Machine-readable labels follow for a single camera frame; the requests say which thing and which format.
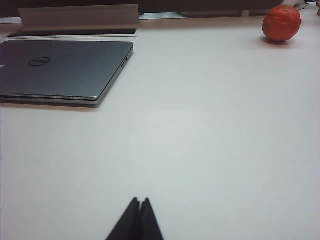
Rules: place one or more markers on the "grey Dell laptop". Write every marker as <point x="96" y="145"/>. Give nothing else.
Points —
<point x="75" y="75"/>

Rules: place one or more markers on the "brown cardboard box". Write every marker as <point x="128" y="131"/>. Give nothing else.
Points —
<point x="318" y="10"/>

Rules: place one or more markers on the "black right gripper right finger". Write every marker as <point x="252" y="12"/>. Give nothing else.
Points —
<point x="150" y="225"/>

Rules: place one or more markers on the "white background object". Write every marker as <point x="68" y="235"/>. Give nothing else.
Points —
<point x="297" y="3"/>

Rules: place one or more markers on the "white framed black glossy tray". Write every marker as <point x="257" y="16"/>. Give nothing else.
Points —
<point x="75" y="32"/>

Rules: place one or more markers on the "orange round fruit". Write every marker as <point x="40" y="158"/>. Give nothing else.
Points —
<point x="281" y="23"/>

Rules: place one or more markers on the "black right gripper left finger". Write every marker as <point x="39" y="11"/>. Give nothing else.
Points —
<point x="127" y="225"/>

